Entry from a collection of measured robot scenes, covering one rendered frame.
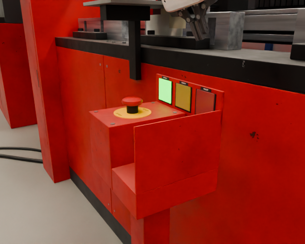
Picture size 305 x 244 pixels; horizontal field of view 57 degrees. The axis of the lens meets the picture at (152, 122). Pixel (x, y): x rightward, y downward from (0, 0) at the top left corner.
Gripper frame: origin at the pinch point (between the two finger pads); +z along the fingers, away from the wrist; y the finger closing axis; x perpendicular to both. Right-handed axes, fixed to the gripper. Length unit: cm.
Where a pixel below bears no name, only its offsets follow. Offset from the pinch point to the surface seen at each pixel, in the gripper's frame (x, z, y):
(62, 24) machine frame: 47, -12, -106
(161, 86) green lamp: -10.6, 7.1, -6.4
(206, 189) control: -23.3, 21.9, 5.6
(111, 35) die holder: 37, 0, -64
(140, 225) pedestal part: -30.6, 26.8, -7.4
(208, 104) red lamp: -16.5, 8.9, 7.0
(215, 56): 1.7, 7.0, 0.5
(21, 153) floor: 16, 58, -189
